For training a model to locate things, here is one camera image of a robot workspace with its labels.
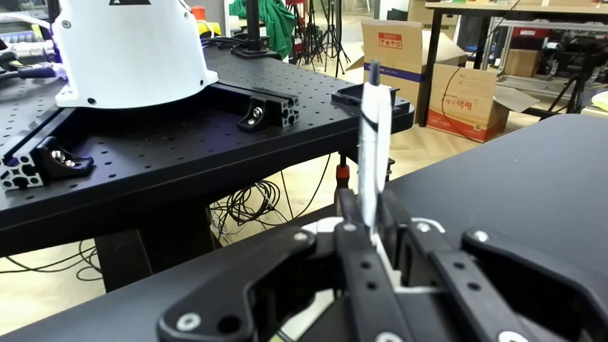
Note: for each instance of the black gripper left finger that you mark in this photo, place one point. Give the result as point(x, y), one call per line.
point(253, 291)

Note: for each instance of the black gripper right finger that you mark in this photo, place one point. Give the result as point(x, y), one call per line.
point(519, 278)

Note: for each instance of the white and black pen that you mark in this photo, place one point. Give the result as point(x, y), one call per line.
point(373, 126)

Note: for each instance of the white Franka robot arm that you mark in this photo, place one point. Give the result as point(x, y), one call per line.
point(134, 50)

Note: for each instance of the black optical breadboard table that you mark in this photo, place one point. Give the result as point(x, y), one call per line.
point(253, 202)

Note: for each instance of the small black tripod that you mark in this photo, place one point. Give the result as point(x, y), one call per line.
point(573, 88)

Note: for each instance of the large printed cardboard box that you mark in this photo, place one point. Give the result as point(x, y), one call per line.
point(457, 88)

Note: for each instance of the black mounting plate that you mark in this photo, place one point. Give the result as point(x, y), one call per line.
point(345, 101)

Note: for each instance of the small plain cardboard box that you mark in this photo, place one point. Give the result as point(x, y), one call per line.
point(521, 63)

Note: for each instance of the black framed workbench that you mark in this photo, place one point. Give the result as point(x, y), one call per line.
point(443, 39)

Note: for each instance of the green cloth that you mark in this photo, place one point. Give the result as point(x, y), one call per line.
point(276, 22)

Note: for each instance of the black corner bracket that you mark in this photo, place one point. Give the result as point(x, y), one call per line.
point(63, 162)
point(257, 117)

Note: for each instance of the black aluminium extrusion rail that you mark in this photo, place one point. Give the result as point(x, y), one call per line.
point(282, 105)
point(16, 168)

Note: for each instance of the black post with round base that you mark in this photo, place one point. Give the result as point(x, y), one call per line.
point(253, 39)

